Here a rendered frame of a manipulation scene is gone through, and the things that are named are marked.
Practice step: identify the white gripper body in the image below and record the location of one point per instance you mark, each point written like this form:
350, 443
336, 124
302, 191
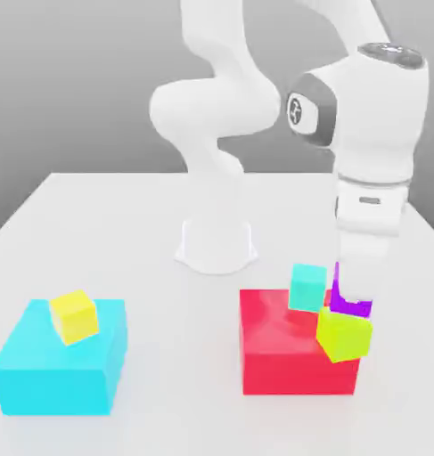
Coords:
370, 217

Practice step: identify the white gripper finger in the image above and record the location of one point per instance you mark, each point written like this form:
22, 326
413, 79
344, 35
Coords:
359, 270

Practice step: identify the small purple cube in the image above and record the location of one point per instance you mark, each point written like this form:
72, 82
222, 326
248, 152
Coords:
355, 308

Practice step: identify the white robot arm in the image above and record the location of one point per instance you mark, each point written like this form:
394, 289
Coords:
216, 103

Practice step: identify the small turquoise cube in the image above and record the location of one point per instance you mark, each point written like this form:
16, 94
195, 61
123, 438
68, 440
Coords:
306, 289

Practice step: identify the small lime cube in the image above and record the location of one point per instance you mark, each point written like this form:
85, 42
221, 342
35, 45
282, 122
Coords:
345, 336

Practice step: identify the small yellow cube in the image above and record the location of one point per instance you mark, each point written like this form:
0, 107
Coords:
75, 317

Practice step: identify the large red box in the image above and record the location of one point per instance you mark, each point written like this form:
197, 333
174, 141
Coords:
291, 370

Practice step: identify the large cyan box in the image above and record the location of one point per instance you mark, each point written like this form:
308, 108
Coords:
49, 388

